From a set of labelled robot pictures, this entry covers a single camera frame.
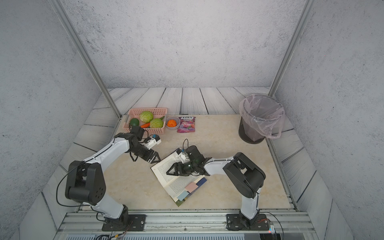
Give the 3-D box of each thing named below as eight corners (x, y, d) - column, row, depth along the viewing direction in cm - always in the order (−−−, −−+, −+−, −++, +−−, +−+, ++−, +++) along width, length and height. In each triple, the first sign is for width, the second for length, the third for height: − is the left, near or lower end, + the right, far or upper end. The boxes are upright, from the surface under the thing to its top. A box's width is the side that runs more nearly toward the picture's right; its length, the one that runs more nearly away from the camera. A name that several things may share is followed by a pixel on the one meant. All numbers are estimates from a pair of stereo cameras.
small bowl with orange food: (166, 131, 113) (164, 125, 108) (167, 120, 119) (166, 115, 115) (179, 131, 113) (178, 125, 108) (180, 120, 119) (179, 115, 115)
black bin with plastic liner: (238, 149, 103) (248, 122, 83) (232, 121, 120) (239, 93, 100) (274, 148, 103) (292, 122, 83) (263, 121, 120) (276, 93, 100)
